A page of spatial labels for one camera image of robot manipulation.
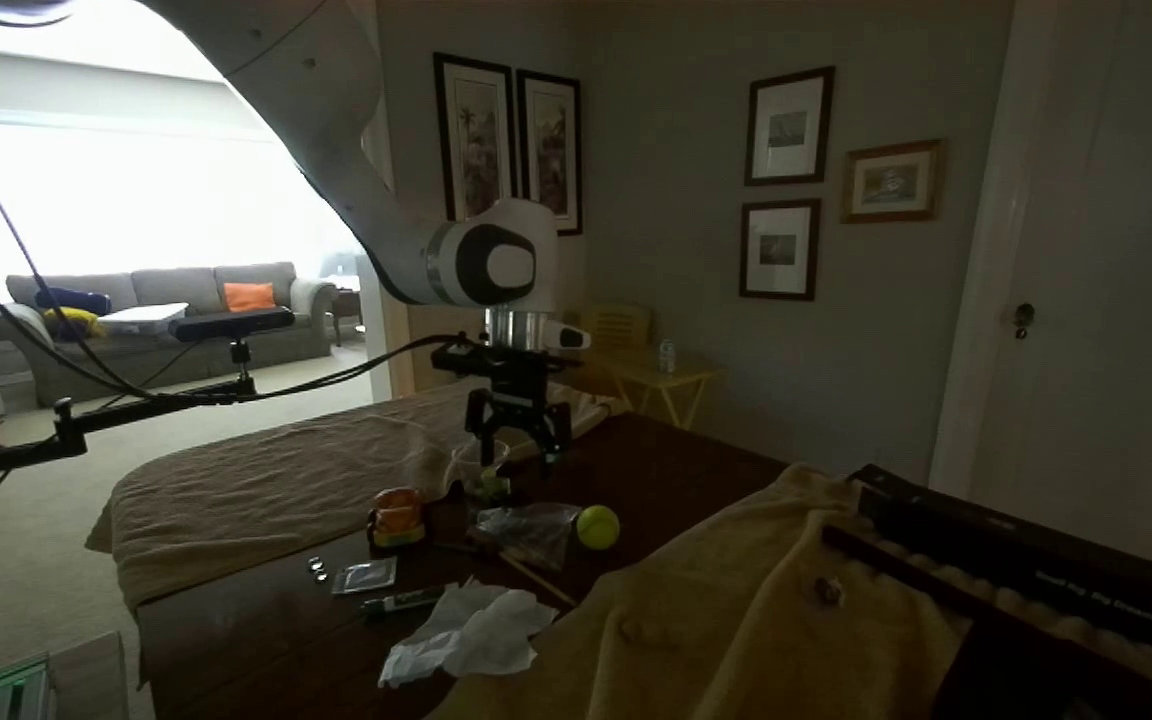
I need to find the tall black framed picture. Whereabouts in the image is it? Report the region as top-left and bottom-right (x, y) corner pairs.
(517, 69), (587, 240)
(431, 54), (521, 223)

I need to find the black framed picture white mat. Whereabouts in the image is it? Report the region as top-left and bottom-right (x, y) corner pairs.
(736, 198), (823, 305)
(743, 63), (836, 189)

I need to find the clear plastic bag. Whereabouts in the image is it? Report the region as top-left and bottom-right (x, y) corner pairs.
(467, 497), (587, 577)

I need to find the thin wooden stick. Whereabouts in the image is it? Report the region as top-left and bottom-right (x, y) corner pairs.
(500, 551), (582, 614)

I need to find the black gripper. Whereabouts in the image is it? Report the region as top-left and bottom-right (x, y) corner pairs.
(459, 349), (576, 471)

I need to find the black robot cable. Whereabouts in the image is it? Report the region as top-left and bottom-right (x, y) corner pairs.
(0, 108), (479, 403)

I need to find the yellow-green tennis ball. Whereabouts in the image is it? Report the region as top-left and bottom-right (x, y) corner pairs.
(570, 502), (626, 555)

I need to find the small white card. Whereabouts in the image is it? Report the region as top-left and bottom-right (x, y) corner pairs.
(328, 551), (401, 602)

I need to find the orange pillow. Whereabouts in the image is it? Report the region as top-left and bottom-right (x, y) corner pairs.
(216, 277), (280, 321)

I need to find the yellow pillow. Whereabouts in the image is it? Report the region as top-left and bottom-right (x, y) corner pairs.
(38, 305), (111, 343)

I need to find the beige covered bench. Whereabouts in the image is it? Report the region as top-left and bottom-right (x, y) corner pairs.
(85, 384), (607, 614)

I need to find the blue pillow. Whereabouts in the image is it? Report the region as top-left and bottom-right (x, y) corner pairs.
(33, 280), (116, 321)

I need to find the white room door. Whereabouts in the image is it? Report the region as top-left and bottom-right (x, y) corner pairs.
(926, 0), (1152, 583)

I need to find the black keyboard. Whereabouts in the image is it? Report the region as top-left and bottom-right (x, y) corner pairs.
(820, 462), (1152, 720)

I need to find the orange block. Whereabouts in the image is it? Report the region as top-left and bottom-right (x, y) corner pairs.
(367, 485), (431, 555)

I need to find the black bar camera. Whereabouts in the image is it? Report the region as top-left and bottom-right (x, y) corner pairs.
(172, 310), (295, 343)

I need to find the beige towel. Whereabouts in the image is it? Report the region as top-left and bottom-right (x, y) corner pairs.
(427, 462), (973, 720)

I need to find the clear plastic cup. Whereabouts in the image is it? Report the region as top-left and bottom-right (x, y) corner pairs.
(441, 431), (517, 507)

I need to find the white crumpled tissue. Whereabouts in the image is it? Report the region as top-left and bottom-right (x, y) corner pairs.
(371, 577), (562, 693)

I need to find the gold framed picture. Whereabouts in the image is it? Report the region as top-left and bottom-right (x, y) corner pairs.
(839, 138), (948, 230)

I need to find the grey sofa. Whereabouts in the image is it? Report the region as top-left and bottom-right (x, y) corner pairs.
(0, 255), (340, 414)

